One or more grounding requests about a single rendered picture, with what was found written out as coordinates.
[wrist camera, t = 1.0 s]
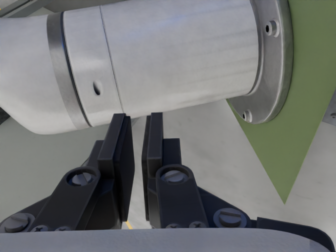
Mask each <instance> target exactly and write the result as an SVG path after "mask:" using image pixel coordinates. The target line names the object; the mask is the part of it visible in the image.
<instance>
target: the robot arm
mask: <svg viewBox="0 0 336 252"><path fill-rule="evenodd" d="M293 57H294V46H293V28H292V20H291V13H290V8H289V4H288V0H127V1H121V2H115V3H109V4H103V5H98V6H92V7H86V8H80V9H74V10H68V11H62V12H56V13H50V14H44V15H37V16H29V17H17V18H4V17H0V107H1V108H2V109H3V110H4V111H6V112H7V113H8V114H9V115H10V116H11V117H12V118H14V119H15V120H16V121H17V122H18V123H19V124H21V125H22V126H23V127H25V128H26V129H28V130H30V131H31V132H33V133H36V134H40V135H53V134H61V133H67V132H72V131H77V130H82V129H86V128H91V127H96V126H101V125H106V124H110V125H109V127H108V130H107V133H106V136H105V138H104V140H96V141H95V143H94V146H93V148H92V151H91V153H90V155H89V158H88V160H87V163H86V165H85V166H81V167H77V168H74V169H72V170H70V171H68V172H67V173H66V174H65V175H64V176H63V177H62V179H61V180H60V182H59V183H58V185H57V187H56V188H55V190H54V191H53V193H52V194H51V195H50V196H48V197H46V198H44V199H42V200H40V201H38V202H36V203H34V204H32V205H30V206H28V207H26V208H24V209H22V210H20V211H18V212H16V213H14V214H12V215H10V216H9V217H7V218H6V219H4V220H3V221H2V222H1V223H0V252H336V251H335V247H334V243H333V241H332V239H331V238H330V237H329V236H328V235H327V234H326V233H325V232H323V231H322V230H320V229H318V228H315V227H312V226H307V225H302V224H296V223H290V222H285V221H279V220H274V219H268V218H263V217H257V220H253V219H250V217H249V216H248V215H247V214H246V213H245V212H244V211H242V210H241V209H239V208H237V207H235V206H233V205H232V204H230V203H228V202H226V201H224V200H222V199H221V198H219V197H217V196H215V195H213V194H212V193H210V192H208V191H206V190H204V189H202V188H201V187H199V186H197V183H196V180H195V177H194V173H193V172H192V170H191V169H190V168H189V167H187V166H185V165H182V158H181V146H180V138H164V127H163V112H167V111H172V110H177V109H181V108H186V107H191V106H195V105H200V104H205V103H210V102H214V101H219V100H224V99H228V100H229V102H230V104H231V105H232V107H233V108H234V110H235V111H236V113H237V114H238V115H239V116H240V117H241V118H242V119H243V120H244V121H246V122H248V123H250V124H254V125H255V124H262V123H266V122H268V121H270V120H272V119H274V117H275V116H276V115H277V114H278V113H279V112H280V110H281V108H282V106H283V105H284V103H285V100H286V97H287V94H288V91H289V88H290V83H291V77H292V71H293ZM144 116H146V124H145V131H144V139H143V147H142V155H141V167H142V181H143V194H144V207H145V219H146V222H148V221H149V224H150V225H151V229H122V224H123V222H127V220H128V214H129V207H130V201H131V194H132V188H133V181H134V175H135V158H134V147H133V135H132V124H131V119H134V118H139V117H144Z"/></svg>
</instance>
